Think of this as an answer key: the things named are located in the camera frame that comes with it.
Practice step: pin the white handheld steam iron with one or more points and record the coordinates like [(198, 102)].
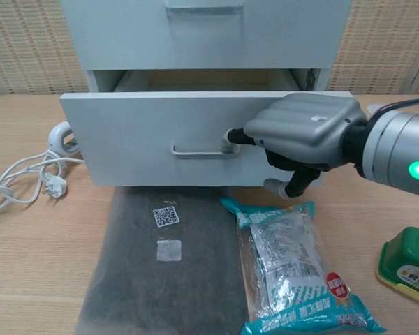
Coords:
[(57, 134)]

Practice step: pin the grey cloth in plastic bag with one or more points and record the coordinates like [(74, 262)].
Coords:
[(132, 279)]

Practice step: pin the blank white square sticker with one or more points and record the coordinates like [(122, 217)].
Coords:
[(169, 250)]

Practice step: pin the clear crumpled plastic bag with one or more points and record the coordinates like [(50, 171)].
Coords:
[(373, 108)]

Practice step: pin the QR code sticker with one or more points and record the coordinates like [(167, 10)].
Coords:
[(165, 217)]

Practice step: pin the teal and clear packet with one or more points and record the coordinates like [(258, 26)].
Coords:
[(283, 251)]

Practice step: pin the green box with yellow base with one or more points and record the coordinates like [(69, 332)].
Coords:
[(408, 251)]

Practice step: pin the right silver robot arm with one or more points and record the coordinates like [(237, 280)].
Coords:
[(394, 146)]

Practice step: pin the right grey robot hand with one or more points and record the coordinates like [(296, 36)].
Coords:
[(300, 125)]

